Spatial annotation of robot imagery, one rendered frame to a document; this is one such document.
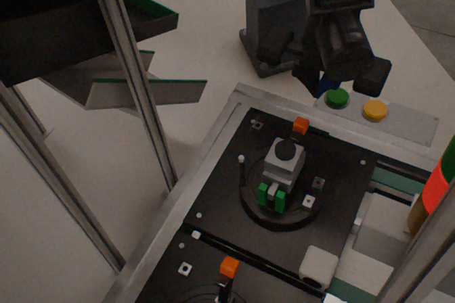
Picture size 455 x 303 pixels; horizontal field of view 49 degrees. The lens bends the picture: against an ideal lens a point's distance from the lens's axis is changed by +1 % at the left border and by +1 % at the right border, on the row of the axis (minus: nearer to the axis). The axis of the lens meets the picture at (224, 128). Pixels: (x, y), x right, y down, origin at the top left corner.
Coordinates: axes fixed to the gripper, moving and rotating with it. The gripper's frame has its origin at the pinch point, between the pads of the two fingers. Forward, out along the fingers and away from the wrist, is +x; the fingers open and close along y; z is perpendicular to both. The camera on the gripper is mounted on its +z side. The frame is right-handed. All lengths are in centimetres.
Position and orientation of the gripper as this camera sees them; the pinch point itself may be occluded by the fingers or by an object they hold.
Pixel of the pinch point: (319, 82)
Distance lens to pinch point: 77.3
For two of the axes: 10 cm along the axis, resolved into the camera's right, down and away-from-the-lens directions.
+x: 0.7, 5.6, 8.2
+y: -8.9, -3.4, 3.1
